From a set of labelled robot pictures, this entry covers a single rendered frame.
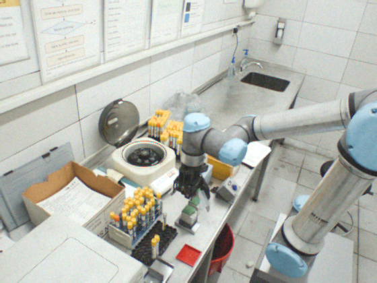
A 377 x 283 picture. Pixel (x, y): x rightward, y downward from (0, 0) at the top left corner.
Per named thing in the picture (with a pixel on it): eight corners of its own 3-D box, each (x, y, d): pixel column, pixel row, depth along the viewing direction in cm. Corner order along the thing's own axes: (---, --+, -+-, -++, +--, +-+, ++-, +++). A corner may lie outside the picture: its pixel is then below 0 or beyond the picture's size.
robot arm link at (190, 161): (188, 139, 89) (211, 148, 86) (187, 151, 91) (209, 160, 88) (176, 151, 83) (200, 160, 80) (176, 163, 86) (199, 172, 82)
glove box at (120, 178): (128, 214, 107) (126, 197, 102) (85, 191, 116) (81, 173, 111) (147, 196, 116) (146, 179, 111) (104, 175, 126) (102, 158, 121)
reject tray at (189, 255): (192, 267, 89) (193, 266, 89) (175, 258, 92) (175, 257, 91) (202, 253, 94) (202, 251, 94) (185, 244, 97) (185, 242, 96)
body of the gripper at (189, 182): (172, 193, 91) (173, 164, 84) (184, 179, 97) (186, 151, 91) (192, 203, 88) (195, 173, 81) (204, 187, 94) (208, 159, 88)
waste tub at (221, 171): (228, 184, 127) (231, 167, 121) (202, 173, 132) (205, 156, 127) (240, 170, 136) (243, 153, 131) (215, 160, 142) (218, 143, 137)
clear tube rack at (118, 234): (130, 250, 93) (130, 237, 89) (109, 237, 97) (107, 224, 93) (163, 213, 109) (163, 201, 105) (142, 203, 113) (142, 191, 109)
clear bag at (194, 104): (185, 120, 176) (186, 101, 168) (172, 110, 188) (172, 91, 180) (211, 114, 185) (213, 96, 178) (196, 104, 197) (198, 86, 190)
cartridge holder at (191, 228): (194, 234, 101) (195, 228, 99) (174, 224, 105) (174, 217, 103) (201, 225, 105) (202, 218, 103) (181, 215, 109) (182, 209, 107)
